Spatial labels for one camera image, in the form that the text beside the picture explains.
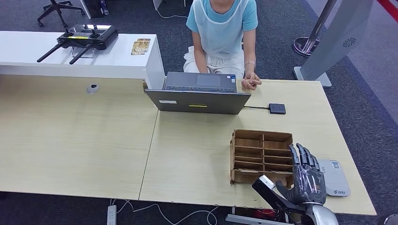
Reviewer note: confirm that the person's left hand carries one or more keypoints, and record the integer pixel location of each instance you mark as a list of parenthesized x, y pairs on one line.
[(251, 82)]

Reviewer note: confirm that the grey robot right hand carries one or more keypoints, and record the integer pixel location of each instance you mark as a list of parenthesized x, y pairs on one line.
[(306, 183)]

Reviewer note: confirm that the person's right forearm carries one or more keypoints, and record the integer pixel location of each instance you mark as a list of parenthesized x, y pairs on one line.
[(201, 60)]

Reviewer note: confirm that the person's left forearm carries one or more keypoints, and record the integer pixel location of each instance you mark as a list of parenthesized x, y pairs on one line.
[(249, 54)]

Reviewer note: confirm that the person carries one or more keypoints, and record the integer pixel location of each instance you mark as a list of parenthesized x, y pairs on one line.
[(220, 31)]

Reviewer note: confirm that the small black USB device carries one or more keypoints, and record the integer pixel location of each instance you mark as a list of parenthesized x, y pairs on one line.
[(277, 108)]

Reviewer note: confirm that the red object under desk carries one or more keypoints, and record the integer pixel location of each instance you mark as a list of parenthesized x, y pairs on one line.
[(265, 213)]

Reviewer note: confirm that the brown cardboard compartment organiser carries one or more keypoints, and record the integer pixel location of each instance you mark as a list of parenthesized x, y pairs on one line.
[(261, 152)]

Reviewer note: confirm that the grey open laptop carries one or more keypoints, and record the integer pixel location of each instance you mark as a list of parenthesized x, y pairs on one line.
[(199, 101)]

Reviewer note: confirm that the grey desk foot bar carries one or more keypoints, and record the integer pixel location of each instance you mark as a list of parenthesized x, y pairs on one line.
[(245, 220)]

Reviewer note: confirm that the grey sign stand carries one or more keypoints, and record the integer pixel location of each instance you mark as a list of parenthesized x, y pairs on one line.
[(339, 34)]

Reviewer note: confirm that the grey round desk grommet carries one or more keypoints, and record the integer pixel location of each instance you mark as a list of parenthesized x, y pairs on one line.
[(93, 88)]

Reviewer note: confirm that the black remote controller with antennas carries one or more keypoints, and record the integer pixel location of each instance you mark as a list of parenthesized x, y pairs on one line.
[(90, 37)]

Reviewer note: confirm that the black cabinet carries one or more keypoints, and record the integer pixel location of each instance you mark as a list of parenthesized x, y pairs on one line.
[(94, 7)]

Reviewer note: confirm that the white power strip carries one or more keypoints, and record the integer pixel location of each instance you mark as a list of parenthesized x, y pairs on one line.
[(111, 215)]

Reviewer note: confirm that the black office chair base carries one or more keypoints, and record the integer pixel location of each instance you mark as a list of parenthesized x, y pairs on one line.
[(57, 9)]

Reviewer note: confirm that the white reception counter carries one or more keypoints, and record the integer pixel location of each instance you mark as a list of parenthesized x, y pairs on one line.
[(31, 52)]

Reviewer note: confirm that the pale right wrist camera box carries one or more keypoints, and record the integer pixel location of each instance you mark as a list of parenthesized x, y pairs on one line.
[(266, 186)]

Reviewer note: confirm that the chrome stanchion post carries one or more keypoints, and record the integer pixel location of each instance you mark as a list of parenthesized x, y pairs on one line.
[(320, 21)]

